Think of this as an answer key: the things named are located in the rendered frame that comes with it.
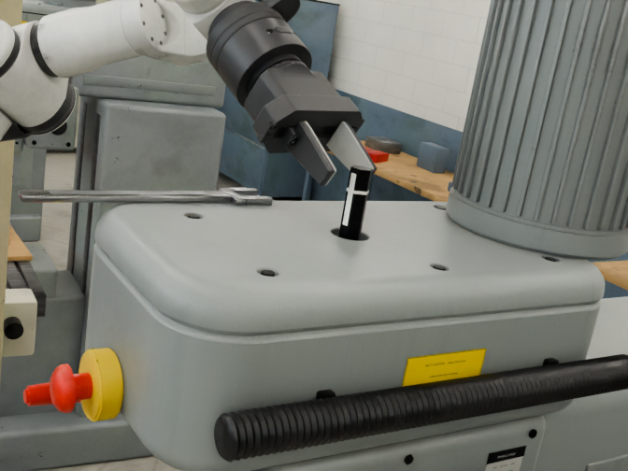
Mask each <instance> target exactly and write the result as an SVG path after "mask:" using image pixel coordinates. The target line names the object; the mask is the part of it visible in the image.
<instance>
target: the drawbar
mask: <svg viewBox="0 0 628 471"><path fill-rule="evenodd" d="M372 171H373V169H372V168H369V167H366V166H362V165H353V166H352V167H351V168H350V176H349V181H348V187H349V186H350V177H351V173H354V174H356V179H355V184H354V191H359V192H367V191H368V190H369V187H370V181H371V177H372ZM348 187H347V188H348ZM367 196H368V194H367V195H364V194H355V193H354V194H353V195H352V200H351V206H350V215H349V220H348V226H346V225H344V224H342V223H343V219H344V213H345V208H346V203H347V197H348V191H347V192H346V198H345V203H344V208H343V214H342V219H341V224H340V230H339V235H338V237H341V238H345V239H349V240H356V241H360V237H361V232H362V227H363V222H364V213H365V207H366V202H367Z"/></svg>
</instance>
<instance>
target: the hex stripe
mask: <svg viewBox="0 0 628 471"><path fill-rule="evenodd" d="M355 179H356V174H354V173H351V177H350V186H349V192H348V197H347V203H346V208H345V213H344V219H343V223H342V224H344V225H346V226H348V220H349V215H350V206H351V200H352V195H353V190H354V184H355Z"/></svg>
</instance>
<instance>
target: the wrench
mask: <svg viewBox="0 0 628 471"><path fill-rule="evenodd" d="M257 193H258V190H256V189H255V188H229V189H228V188H221V189H220V190H219V191H109V190H18V197H19V198H20V199H21V200H22V201H23V203H141V202H230V201H231V202H232V203H234V204H235V205H246V206H272V201H273V198H271V197H269V196H257Z"/></svg>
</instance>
